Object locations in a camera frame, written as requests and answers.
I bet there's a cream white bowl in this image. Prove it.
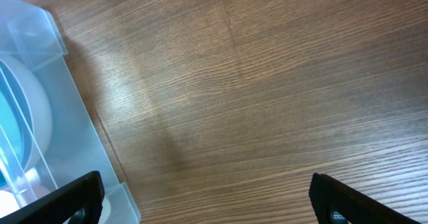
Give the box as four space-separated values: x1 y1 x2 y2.
1 54 53 171

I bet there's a clear plastic storage container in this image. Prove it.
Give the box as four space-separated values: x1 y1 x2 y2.
1 0 141 224

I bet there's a cream tall cup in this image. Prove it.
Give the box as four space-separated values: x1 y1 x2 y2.
24 167 43 196

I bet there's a dark blue bowl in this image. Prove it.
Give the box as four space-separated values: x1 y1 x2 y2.
1 69 32 171

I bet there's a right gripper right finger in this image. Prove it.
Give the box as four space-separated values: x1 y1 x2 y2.
309 173 419 224

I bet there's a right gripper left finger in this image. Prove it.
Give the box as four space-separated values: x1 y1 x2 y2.
1 171 105 224

